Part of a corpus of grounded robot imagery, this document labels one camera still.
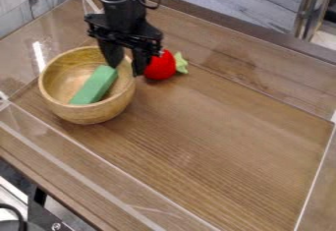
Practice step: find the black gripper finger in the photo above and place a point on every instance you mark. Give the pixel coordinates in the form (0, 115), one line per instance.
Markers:
(112, 51)
(140, 60)

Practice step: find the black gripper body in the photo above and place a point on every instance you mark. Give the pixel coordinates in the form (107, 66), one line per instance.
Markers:
(122, 27)

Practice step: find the green rectangular block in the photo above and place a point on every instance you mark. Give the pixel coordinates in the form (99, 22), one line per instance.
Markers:
(95, 86)

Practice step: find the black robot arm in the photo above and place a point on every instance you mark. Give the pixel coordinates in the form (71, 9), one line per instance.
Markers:
(123, 28)

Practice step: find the wooden brown bowl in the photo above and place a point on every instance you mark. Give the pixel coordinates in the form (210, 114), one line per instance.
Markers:
(64, 76)

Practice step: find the red plush strawberry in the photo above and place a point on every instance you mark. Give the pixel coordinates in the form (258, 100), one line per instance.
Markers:
(167, 65)

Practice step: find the metal table leg background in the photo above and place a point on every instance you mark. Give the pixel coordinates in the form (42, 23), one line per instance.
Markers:
(308, 19)

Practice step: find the black table clamp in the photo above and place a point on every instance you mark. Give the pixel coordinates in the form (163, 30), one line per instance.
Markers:
(40, 216)

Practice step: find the clear acrylic corner bracket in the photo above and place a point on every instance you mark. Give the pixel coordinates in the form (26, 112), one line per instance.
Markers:
(91, 8)

